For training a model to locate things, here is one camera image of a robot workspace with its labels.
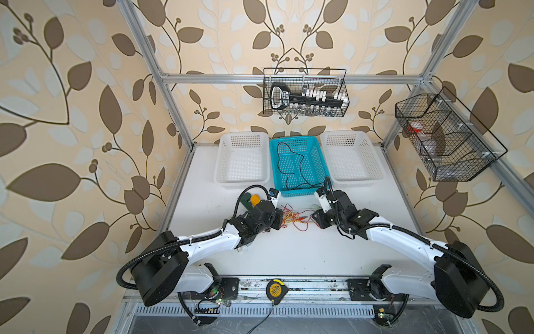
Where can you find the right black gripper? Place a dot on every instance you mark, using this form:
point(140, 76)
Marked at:
point(321, 217)

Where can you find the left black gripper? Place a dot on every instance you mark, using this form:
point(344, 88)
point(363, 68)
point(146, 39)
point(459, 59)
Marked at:
point(274, 217)

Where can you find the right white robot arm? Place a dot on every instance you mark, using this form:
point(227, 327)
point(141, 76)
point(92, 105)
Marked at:
point(448, 273)

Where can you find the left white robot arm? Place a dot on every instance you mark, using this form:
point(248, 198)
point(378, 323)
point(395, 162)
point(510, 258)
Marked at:
point(171, 264)

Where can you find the green pipe wrench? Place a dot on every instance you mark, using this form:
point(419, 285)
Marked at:
point(245, 199)

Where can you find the grey blue stapler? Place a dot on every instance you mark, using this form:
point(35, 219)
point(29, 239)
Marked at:
point(243, 248)

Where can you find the teal plastic basket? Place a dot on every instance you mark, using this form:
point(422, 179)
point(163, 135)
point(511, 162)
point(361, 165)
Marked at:
point(298, 165)

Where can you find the right white plastic basket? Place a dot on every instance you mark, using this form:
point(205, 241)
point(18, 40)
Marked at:
point(351, 158)

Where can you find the white plastic basket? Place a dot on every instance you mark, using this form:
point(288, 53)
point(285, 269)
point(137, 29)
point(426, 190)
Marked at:
point(243, 159)
point(351, 158)

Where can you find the left white plastic basket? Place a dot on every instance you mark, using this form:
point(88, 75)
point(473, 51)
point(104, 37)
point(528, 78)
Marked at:
point(243, 159)

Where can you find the yellow tape measure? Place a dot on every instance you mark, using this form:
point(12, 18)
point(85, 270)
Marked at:
point(276, 290)

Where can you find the red item in basket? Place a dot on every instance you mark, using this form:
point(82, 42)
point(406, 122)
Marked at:
point(414, 127)

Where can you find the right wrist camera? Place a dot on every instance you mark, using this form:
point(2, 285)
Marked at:
point(321, 196)

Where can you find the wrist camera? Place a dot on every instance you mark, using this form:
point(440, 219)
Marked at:
point(321, 196)
point(274, 195)

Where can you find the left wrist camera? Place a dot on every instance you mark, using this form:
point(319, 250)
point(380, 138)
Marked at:
point(274, 195)

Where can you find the aluminium frame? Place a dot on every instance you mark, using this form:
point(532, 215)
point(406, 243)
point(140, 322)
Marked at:
point(210, 55)

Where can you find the back black wire basket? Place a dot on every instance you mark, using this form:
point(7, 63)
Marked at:
point(328, 79)

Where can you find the black wire basket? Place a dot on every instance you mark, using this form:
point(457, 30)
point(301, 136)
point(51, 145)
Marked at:
point(328, 79)
point(456, 145)

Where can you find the right black wire basket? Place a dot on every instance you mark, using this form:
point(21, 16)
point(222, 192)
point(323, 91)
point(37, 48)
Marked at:
point(456, 145)

